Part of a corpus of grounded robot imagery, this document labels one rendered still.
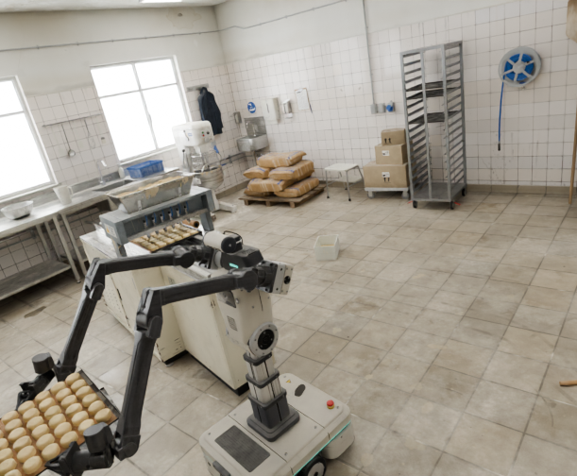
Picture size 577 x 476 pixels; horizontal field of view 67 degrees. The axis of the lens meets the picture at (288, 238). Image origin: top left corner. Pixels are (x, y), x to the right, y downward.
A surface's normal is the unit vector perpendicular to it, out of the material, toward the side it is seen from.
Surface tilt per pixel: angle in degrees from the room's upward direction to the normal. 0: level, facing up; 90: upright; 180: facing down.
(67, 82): 90
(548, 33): 90
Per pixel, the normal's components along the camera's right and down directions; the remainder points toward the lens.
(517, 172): -0.62, 0.39
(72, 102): 0.77, 0.10
